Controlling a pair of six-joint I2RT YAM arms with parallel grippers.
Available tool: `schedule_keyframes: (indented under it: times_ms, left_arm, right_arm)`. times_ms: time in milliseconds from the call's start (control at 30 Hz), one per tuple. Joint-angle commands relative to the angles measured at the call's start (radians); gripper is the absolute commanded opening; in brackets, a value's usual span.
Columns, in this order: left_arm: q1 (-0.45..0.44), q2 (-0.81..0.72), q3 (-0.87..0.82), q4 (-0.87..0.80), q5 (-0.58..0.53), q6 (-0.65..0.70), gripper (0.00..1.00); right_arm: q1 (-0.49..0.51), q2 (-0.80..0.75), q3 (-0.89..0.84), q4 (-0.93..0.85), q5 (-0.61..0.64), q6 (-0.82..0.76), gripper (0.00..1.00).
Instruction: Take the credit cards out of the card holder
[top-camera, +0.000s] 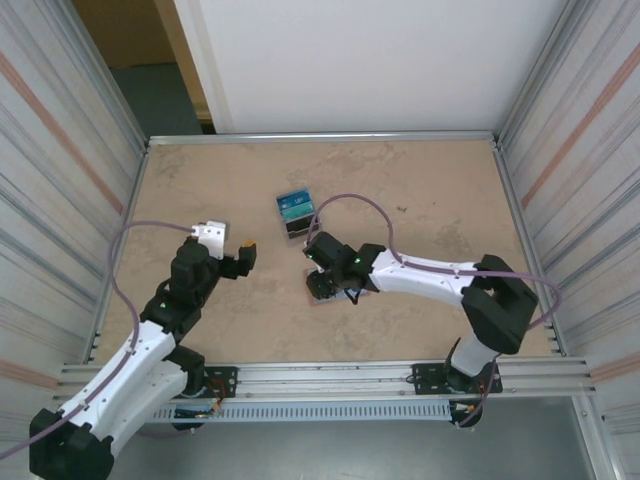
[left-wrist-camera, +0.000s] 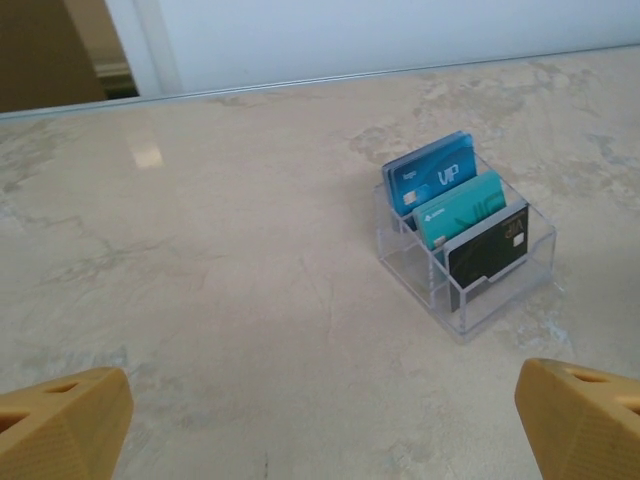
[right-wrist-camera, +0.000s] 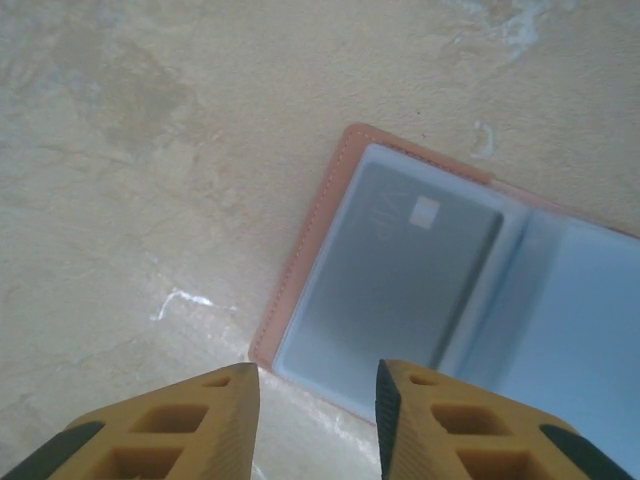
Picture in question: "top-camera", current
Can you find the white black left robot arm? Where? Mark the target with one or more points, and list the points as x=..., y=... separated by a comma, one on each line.
x=130, y=370

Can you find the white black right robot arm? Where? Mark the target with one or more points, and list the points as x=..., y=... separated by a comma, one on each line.
x=425, y=277

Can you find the blue card white print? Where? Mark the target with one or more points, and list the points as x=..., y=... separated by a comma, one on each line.
x=292, y=199

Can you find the brown wooden door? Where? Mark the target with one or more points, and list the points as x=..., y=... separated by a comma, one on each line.
x=125, y=30

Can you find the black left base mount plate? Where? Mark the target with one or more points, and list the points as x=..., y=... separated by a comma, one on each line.
x=225, y=375

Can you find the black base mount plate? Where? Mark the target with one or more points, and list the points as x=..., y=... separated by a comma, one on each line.
x=425, y=377
x=225, y=375

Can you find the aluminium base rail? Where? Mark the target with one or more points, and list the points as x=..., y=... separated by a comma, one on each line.
x=325, y=380

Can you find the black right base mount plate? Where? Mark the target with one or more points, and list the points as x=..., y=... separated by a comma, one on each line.
x=425, y=377

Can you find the aluminium enclosure frame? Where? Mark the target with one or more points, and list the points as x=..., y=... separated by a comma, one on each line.
x=320, y=137

